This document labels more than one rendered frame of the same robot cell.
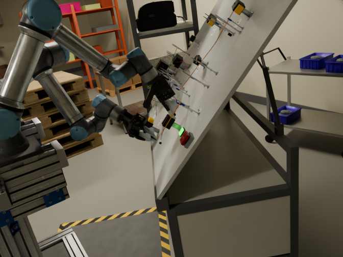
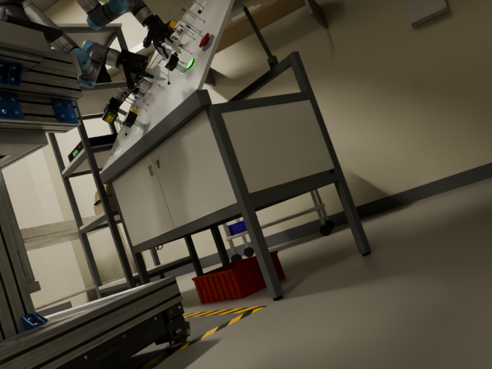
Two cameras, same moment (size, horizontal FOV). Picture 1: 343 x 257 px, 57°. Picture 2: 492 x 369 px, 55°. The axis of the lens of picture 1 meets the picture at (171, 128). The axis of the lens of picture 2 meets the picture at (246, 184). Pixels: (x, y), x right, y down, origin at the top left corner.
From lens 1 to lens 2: 178 cm
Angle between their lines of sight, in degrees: 44
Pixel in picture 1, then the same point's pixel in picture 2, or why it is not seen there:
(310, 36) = not seen: hidden behind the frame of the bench
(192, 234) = (241, 138)
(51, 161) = (64, 58)
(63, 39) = not seen: outside the picture
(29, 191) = (45, 80)
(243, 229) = (285, 135)
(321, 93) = (267, 215)
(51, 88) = (41, 15)
